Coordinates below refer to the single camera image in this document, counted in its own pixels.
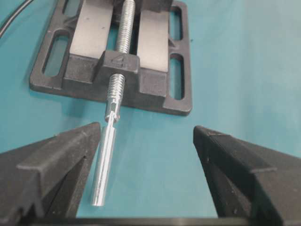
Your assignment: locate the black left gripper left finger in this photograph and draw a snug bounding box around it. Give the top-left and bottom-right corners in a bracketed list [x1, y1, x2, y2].
[0, 122, 101, 226]

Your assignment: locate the black metal bench vise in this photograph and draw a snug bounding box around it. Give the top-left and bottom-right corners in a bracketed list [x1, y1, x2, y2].
[29, 0, 192, 115]

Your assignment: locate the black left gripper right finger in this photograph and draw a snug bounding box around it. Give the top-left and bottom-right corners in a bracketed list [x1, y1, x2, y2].
[193, 126, 301, 226]

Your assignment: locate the silver vise screw handle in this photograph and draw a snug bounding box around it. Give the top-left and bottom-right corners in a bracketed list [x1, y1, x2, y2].
[91, 0, 135, 207]

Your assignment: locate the black female connector cable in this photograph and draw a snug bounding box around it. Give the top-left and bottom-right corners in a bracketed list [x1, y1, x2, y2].
[0, 0, 32, 40]

